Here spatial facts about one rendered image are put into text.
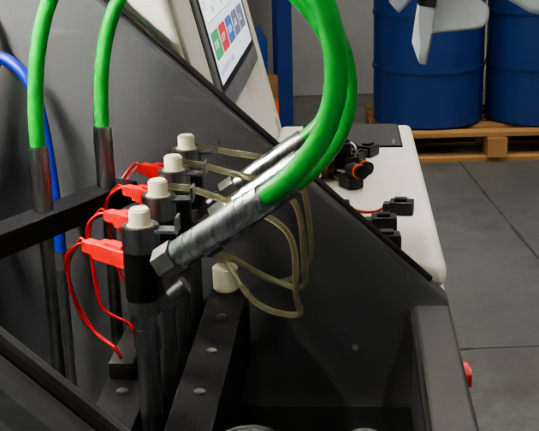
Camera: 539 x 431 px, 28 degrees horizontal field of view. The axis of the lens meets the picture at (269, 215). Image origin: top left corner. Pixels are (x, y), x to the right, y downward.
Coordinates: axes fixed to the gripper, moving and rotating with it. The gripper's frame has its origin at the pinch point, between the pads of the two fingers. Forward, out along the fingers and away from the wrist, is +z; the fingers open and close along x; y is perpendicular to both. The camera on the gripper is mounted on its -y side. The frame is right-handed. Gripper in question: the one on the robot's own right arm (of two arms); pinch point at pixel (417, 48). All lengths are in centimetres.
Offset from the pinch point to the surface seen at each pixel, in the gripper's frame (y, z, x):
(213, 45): -25.4, 5.3, 33.2
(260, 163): -12.8, 13.3, 4.9
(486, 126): 22, 58, 477
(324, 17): -3.8, -2.5, -33.5
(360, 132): -10, 19, 81
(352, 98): -3.7, 4.1, -10.7
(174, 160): -18.8, 12.7, -4.0
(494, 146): 27, 65, 455
